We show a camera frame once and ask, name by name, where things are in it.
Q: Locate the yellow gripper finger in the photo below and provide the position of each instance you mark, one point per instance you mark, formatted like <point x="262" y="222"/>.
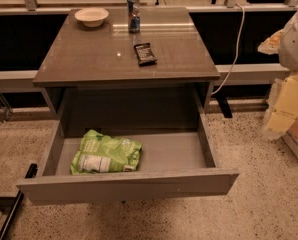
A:
<point x="282" y="108"/>

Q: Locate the green rice chip bag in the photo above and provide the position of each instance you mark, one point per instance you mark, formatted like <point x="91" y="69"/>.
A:
<point x="98" y="153"/>

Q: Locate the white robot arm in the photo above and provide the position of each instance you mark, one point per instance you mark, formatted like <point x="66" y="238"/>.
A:
<point x="285" y="44"/>

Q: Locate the grey open drawer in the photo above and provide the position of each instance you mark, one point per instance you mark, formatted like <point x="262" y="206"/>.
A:
<point x="177" y="159"/>

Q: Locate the grey cabinet counter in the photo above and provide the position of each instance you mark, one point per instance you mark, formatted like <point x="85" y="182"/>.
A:
<point x="81" y="56"/>

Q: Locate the blue energy drink can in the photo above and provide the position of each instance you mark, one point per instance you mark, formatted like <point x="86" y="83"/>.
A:
<point x="133" y="7"/>

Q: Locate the white paper bowl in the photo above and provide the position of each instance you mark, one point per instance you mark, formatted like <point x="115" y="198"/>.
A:
<point x="91" y="17"/>

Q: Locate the grey window rail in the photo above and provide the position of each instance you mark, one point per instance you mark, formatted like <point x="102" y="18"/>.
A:
<point x="17" y="81"/>

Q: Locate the black frame at floor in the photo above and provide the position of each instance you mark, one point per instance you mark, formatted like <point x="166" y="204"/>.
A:
<point x="9" y="206"/>

